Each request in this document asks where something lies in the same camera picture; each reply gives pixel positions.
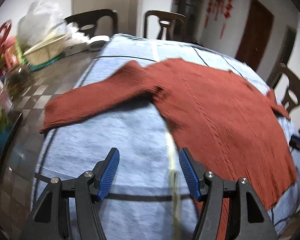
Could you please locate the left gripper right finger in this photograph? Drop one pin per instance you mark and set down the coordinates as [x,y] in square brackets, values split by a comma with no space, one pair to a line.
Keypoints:
[247,217]

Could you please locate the dark wooden chair left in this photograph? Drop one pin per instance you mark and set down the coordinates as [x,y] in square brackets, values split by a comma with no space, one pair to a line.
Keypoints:
[87,21]

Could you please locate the dark wooden chair middle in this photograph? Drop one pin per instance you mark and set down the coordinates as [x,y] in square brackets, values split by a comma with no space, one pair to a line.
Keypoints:
[166,20]

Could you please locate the beige woven basket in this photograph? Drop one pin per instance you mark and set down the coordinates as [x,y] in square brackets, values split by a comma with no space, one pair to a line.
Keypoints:
[46,50]

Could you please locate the white tissue pack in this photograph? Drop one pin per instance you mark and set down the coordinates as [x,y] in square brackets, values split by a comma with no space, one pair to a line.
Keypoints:
[78,42]

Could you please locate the blue plaid blanket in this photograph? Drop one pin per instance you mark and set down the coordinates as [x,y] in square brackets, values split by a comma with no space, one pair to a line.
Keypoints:
[149,198]

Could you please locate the clear glass jar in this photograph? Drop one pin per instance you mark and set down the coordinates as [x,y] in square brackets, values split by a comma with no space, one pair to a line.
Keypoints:
[18,79]

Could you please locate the white plastic bag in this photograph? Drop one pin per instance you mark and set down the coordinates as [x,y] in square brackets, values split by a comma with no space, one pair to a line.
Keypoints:
[43,20]

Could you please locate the rust red knit sweater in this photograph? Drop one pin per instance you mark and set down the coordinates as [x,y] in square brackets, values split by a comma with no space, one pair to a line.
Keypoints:
[225,121]

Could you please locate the red Chinese knot decorations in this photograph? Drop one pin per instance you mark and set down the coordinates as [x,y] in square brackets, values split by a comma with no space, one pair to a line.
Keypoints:
[216,9]

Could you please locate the dark brown door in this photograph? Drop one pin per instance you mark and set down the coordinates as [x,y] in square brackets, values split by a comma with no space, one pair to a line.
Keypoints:
[256,35]

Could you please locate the dark wooden chair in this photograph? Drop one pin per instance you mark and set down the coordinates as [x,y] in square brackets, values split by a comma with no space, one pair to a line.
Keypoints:
[87,21]
[166,20]
[291,99]

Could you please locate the dark wooden chair right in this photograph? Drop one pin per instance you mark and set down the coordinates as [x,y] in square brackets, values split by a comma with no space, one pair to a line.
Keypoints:
[291,99]

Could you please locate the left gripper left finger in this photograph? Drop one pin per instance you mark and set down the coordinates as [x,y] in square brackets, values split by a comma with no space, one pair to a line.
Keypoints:
[50,216]

